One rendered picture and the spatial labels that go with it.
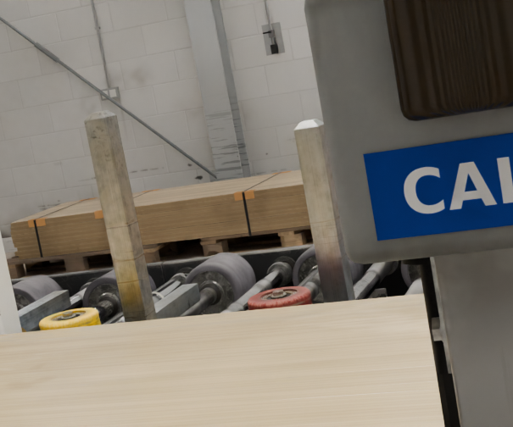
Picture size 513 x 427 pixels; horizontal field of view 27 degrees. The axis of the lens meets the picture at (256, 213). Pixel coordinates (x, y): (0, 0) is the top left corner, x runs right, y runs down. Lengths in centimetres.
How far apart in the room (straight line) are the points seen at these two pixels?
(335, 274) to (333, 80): 119
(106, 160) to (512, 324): 127
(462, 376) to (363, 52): 8
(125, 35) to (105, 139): 667
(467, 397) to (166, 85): 781
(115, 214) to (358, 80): 129
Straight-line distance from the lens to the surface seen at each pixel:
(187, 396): 102
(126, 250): 152
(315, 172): 140
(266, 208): 651
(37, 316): 184
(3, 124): 873
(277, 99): 777
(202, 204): 666
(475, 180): 24
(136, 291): 153
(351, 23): 24
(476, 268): 26
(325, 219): 141
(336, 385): 97
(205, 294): 187
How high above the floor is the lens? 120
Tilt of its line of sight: 8 degrees down
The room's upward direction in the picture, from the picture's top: 10 degrees counter-clockwise
